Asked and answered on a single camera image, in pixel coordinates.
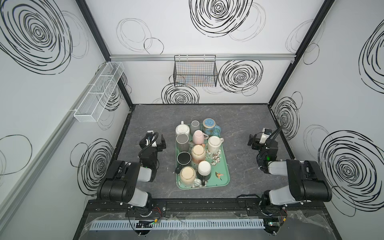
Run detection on green floral tray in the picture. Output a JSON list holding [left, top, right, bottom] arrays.
[[175, 122, 231, 190]]

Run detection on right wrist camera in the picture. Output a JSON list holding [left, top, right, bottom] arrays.
[[259, 128, 273, 145]]

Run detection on pink mug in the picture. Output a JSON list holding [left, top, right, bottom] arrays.
[[193, 130, 209, 145]]

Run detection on small grey mug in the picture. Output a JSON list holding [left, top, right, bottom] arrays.
[[190, 120, 201, 136]]

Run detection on white slotted cable duct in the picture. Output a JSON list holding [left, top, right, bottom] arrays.
[[89, 219, 265, 231]]

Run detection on beige mug white handle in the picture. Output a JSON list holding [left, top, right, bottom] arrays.
[[179, 166, 202, 188]]

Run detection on white mug red inside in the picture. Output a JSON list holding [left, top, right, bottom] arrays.
[[197, 161, 212, 187]]

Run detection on white ribbed mug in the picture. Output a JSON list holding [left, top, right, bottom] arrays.
[[176, 121, 191, 136]]

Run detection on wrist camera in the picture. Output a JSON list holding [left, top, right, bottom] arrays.
[[146, 131, 159, 147], [259, 128, 273, 145]]

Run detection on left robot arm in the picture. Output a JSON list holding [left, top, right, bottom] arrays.
[[97, 131, 167, 209]]

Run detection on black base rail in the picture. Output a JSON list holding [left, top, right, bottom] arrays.
[[86, 197, 325, 214]]

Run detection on cream mug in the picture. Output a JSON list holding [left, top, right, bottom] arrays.
[[208, 136, 224, 154]]

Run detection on black wire basket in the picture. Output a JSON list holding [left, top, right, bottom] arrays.
[[173, 55, 219, 88]]

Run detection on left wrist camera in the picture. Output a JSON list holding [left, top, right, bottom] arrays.
[[146, 131, 159, 147]]

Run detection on black speckled mug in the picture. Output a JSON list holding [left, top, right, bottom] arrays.
[[175, 152, 192, 174]]

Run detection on beige and salmon mug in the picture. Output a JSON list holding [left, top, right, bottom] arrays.
[[191, 145, 206, 164]]

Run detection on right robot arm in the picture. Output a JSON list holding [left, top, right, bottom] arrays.
[[248, 132, 333, 208]]

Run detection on white wire shelf basket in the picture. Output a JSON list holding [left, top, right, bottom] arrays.
[[74, 62, 124, 123]]

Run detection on tall grey mug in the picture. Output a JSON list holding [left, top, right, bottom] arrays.
[[176, 134, 190, 152]]

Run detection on blue butterfly mug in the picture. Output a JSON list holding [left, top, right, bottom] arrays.
[[203, 118, 221, 138]]

